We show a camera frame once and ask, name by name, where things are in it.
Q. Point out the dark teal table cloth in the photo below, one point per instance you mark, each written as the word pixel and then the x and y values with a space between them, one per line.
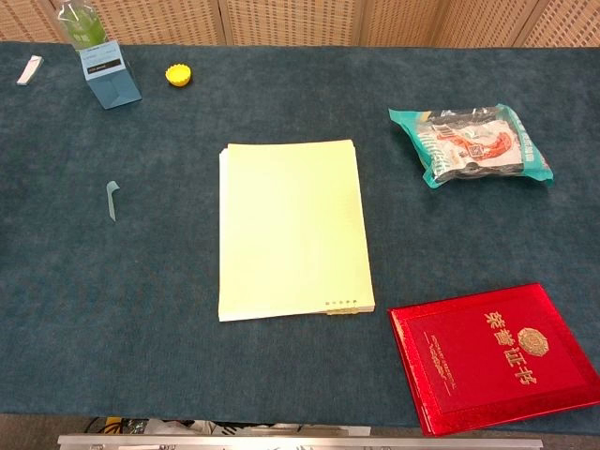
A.
pixel 187 281

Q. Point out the pale yellow paper stack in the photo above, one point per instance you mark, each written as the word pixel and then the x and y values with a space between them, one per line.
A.
pixel 290 229

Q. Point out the woven folding screen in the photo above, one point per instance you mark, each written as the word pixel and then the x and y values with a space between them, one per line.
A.
pixel 300 21

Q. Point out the yellow bottle cap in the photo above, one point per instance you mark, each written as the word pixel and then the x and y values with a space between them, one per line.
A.
pixel 178 75

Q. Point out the aluminium frame rail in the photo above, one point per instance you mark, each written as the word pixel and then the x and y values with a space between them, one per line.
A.
pixel 300 442

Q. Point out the small white paper strip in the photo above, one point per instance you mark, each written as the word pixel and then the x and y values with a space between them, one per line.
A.
pixel 29 70

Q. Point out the clear green drink bottle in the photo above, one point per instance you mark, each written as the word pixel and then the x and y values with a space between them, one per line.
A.
pixel 80 23

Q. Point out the blue paper carton box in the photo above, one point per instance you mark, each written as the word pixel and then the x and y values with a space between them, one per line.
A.
pixel 110 77

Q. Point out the teal snack food package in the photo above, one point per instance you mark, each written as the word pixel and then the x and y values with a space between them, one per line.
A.
pixel 473 145

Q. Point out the red certificate folder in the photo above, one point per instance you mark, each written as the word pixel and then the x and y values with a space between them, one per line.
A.
pixel 492 361

